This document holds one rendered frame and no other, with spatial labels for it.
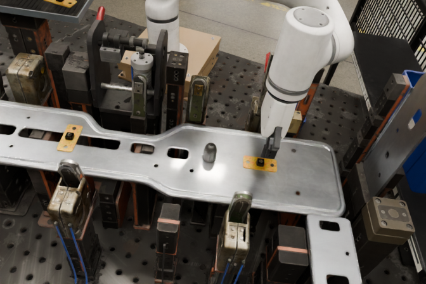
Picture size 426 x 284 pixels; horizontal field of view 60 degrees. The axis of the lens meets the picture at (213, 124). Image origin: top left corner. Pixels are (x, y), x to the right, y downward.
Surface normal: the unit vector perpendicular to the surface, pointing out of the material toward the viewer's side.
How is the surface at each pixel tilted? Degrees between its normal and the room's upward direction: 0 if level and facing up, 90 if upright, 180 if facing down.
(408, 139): 90
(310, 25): 6
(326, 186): 0
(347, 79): 0
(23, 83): 90
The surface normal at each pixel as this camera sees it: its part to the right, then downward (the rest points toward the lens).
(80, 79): -0.08, 0.72
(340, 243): 0.11, -0.69
